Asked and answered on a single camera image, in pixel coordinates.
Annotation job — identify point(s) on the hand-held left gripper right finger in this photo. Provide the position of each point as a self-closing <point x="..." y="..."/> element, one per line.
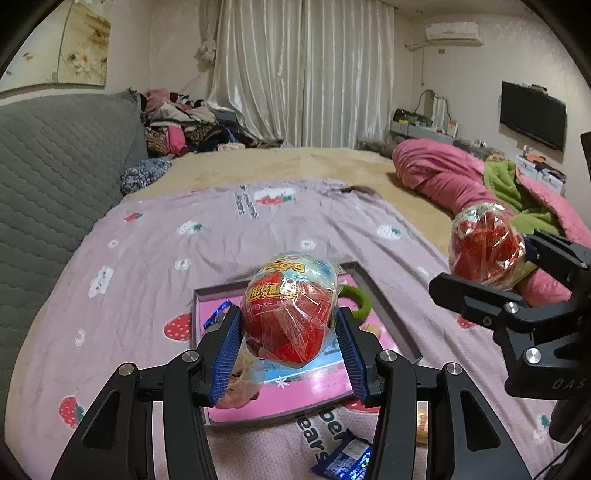
<point x="352" y="353"/>

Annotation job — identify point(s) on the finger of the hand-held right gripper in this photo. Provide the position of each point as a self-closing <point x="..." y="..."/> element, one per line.
<point x="554" y="251"/>
<point x="471" y="295"/>

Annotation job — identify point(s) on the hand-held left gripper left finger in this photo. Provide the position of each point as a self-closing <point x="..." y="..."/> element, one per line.
<point x="226" y="353"/>

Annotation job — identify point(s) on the red toy egg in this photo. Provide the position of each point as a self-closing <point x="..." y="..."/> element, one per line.
<point x="485" y="244"/>

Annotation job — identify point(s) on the pink shallow box tray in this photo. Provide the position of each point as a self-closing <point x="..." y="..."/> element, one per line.
<point x="398" y="323"/>

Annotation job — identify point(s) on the toy egg blue top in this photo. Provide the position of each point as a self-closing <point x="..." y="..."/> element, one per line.
<point x="286" y="314"/>

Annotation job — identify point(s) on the small blue candy wrapper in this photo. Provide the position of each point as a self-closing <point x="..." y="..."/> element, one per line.
<point x="217" y="316"/>

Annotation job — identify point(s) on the pink picture book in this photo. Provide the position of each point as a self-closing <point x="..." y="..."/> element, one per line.
<point x="314" y="387"/>

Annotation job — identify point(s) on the white storage cabinet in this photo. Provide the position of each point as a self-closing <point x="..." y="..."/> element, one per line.
<point x="545" y="173"/>

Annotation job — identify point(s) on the green fleece garment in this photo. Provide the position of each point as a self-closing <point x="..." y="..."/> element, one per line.
<point x="498" y="180"/>

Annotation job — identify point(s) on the yellow snack packet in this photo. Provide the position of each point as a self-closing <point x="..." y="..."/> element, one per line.
<point x="422" y="427"/>

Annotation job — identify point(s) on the blue snack packet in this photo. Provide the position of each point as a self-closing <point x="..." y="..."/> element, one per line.
<point x="344" y="461"/>

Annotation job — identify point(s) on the purple strawberry printed blanket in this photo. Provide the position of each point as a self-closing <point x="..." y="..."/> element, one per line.
<point x="138" y="258"/>

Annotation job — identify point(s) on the pink quilt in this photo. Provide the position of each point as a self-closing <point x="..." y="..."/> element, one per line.
<point x="434" y="166"/>

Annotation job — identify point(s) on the grey dresser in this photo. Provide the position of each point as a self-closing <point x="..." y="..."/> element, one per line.
<point x="415" y="131"/>

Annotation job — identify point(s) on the grey cloth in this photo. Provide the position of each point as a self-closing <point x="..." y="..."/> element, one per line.
<point x="374" y="146"/>

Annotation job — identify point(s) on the arched vanity mirror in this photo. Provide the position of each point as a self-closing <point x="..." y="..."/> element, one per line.
<point x="438" y="108"/>

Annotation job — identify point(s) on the beige bed sheet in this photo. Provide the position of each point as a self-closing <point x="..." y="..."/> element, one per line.
<point x="300" y="166"/>

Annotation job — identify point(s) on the blue patterned cloth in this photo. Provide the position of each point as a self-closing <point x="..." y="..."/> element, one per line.
<point x="143" y="175"/>

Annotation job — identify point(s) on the pile of clothes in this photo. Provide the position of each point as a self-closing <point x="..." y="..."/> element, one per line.
<point x="184" y="120"/>

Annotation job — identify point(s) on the white air conditioner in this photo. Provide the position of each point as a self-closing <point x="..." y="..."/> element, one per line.
<point x="452" y="32"/>

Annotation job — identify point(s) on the grey quilted headboard cover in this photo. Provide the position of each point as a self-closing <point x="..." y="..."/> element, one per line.
<point x="46" y="161"/>

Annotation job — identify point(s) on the white pleated curtain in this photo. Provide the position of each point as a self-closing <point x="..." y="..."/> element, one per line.
<point x="300" y="69"/>

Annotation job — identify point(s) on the white curtain tieback flower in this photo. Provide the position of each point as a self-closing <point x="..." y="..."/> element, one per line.
<point x="205" y="50"/>

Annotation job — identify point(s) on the black wall television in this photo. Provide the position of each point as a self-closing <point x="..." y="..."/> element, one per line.
<point x="531" y="113"/>

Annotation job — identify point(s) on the floral wall poster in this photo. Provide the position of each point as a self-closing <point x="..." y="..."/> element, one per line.
<point x="83" y="46"/>

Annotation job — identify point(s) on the fish wall poster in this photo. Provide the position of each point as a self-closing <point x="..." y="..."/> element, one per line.
<point x="32" y="60"/>

